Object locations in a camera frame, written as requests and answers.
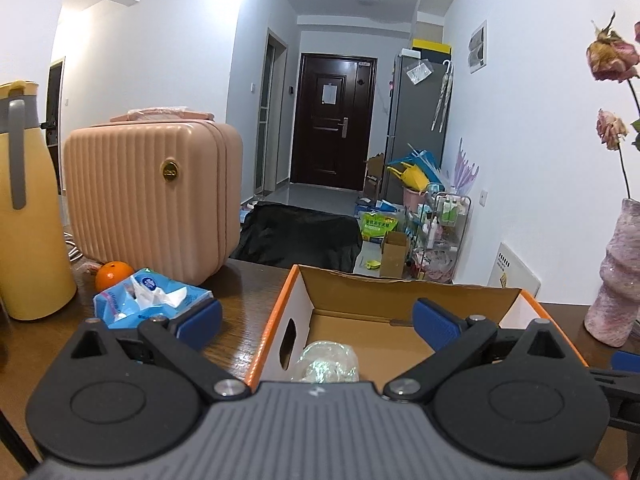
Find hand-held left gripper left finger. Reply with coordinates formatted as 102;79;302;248
67;297;252;402

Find open cardboard box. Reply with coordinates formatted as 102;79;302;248
364;152;387;198

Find white board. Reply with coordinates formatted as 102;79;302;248
492;241;542;298

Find yellow thermos kettle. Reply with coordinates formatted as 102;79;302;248
0;80;78;322

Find dark brown entrance door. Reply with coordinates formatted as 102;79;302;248
290;52;377;192

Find blue tissue pack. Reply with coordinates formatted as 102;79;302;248
92;267;213;331

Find small brown cardboard box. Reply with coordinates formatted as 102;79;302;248
379;231;412;279

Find purple feather wall decoration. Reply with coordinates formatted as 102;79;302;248
452;137;480;196

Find grey refrigerator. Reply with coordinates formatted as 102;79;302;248
382;50;453;206

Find blue plastic bag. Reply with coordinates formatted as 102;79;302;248
387;145;443;186

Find green printed bag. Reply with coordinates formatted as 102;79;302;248
361;211;407;242

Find grey interior door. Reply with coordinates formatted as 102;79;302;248
253;27;291;196

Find pink ribbed suitcase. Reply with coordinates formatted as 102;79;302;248
62;106;244;288

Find orange fruit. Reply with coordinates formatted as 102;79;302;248
95;260;136;292

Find orange rimmed cardboard box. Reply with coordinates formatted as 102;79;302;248
243;264;591;386

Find dried rose bouquet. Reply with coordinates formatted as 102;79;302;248
586;10;640;201

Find wire rack with bottles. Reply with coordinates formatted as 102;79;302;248
405;192;472;283

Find white folded umbrella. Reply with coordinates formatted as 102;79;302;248
431;59;455;133

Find transparent bag on refrigerator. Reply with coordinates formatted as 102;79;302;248
405;60;433;85

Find black bag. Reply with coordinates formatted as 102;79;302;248
230;202;364;274

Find pink bucket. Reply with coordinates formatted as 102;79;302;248
401;185;432;211

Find pink textured vase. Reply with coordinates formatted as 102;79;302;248
584;198;640;348

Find yellow black box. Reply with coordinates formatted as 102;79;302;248
411;37;453;58

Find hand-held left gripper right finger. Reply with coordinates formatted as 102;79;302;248
382;297;571;403

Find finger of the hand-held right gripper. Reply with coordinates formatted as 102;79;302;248
585;350;640;431

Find blue white packets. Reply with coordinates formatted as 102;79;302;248
355;199;406;218

